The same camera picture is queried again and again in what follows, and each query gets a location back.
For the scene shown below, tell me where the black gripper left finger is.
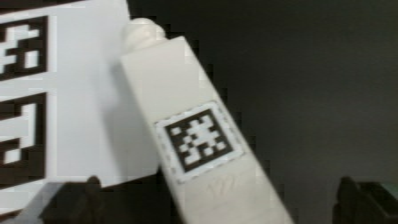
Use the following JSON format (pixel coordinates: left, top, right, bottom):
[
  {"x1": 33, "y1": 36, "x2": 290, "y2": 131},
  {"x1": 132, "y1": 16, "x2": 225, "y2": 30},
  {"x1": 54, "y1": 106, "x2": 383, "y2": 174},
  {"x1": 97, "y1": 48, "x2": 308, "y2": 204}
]
[{"x1": 40, "y1": 176, "x2": 106, "y2": 224}]

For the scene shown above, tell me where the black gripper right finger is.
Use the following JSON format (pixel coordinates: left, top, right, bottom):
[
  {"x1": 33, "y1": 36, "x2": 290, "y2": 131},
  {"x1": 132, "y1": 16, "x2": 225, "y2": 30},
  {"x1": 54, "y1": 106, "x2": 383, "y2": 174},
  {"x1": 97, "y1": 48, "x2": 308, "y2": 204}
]
[{"x1": 333, "y1": 177, "x2": 398, "y2": 224}]

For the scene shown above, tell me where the white marker tag plate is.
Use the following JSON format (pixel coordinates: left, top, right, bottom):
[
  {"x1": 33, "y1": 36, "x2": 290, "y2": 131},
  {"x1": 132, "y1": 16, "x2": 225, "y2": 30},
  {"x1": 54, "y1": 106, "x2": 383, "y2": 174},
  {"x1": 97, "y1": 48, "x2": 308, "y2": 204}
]
[{"x1": 0, "y1": 0, "x2": 159, "y2": 217}]

